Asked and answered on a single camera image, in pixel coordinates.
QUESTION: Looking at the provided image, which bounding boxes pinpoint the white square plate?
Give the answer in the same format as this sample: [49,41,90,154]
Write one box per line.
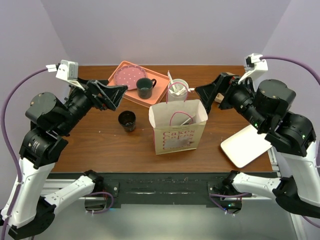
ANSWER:
[220,125,272,169]

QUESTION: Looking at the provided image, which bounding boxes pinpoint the white cylindrical container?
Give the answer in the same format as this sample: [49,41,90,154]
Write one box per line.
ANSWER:
[167,78,189,102]

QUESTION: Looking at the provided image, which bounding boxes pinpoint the cream and pink paper bag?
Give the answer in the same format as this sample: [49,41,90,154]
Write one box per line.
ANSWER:
[148,93,208,155]

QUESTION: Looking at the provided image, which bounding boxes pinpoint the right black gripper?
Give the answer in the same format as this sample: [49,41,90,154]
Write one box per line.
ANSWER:
[195,71,268,130]

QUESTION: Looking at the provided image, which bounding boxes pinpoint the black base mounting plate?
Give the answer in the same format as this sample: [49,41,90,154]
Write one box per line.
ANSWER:
[93,172,232,208]

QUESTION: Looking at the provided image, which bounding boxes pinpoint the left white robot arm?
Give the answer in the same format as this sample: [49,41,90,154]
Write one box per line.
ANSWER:
[0,80,128,240]

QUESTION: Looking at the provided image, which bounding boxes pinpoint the dark green mug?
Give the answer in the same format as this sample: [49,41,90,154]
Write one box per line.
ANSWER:
[136,77,157,99]

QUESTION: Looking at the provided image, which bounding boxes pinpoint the brown cardboard cup carrier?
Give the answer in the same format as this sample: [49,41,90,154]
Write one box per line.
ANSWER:
[214,93,224,103]

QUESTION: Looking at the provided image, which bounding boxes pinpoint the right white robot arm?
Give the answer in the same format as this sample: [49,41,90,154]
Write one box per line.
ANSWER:
[195,72,320,218]

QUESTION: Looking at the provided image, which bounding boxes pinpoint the black plastic cup stack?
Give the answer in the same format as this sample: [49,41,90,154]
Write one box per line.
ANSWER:
[118,110,136,133]

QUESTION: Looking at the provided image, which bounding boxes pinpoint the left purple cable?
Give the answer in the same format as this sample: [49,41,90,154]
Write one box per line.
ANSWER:
[0,67,51,240]

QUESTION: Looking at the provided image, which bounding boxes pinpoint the aluminium frame rail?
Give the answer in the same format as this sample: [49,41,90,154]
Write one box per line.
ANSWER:
[267,147,280,172]

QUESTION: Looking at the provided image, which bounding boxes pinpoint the pink polka dot plate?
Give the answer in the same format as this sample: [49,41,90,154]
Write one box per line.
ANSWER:
[114,64,147,91]

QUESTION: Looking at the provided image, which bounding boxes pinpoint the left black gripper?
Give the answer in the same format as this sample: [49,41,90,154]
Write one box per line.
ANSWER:
[58,75,129,134]

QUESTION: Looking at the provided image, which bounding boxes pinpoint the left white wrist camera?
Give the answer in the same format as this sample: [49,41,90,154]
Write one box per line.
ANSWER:
[45,59,85,91]

